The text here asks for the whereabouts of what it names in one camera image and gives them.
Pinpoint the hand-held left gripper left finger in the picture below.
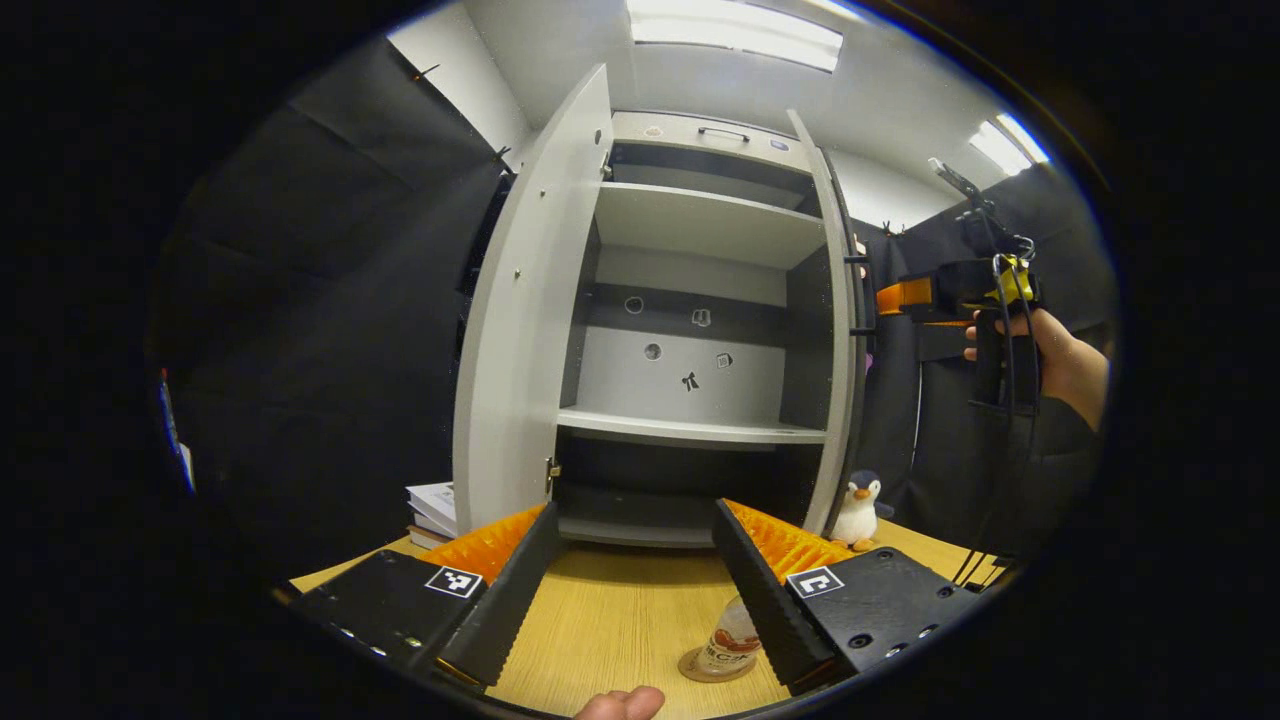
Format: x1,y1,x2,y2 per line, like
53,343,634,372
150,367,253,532
290,500,563,691

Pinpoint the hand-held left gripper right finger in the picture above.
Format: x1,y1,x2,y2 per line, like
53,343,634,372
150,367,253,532
712,497,986,696

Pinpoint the clear bottle with red label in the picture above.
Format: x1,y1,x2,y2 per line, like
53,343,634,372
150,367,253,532
695,595,763,679

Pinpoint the round cork coaster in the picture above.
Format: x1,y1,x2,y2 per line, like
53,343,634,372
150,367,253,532
678,645,761,684

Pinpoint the grey cabinet door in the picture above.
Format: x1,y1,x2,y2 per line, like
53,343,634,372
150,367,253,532
787,108,879,536
452,63,614,536

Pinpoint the grey cabinet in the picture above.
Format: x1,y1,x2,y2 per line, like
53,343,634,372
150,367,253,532
555,110,851,549

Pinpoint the grey cabinet shelf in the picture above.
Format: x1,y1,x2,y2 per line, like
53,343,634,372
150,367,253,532
595,182,829,271
557,405,829,451

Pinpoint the stack of books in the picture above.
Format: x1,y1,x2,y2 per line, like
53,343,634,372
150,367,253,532
405,482,459,551

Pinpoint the penguin plush toy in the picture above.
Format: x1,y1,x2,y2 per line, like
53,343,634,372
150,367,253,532
830,470,883,552

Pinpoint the small ceiling light panel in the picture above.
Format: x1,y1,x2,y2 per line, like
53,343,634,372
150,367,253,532
968,112,1051,176

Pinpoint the large ceiling light panel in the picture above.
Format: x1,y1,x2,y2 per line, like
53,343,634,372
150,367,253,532
625,0,844,73

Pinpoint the black door handle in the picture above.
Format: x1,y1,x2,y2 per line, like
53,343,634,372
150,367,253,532
845,253,879,337

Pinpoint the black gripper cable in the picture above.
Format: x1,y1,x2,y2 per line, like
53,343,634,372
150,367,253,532
955,255,1043,591

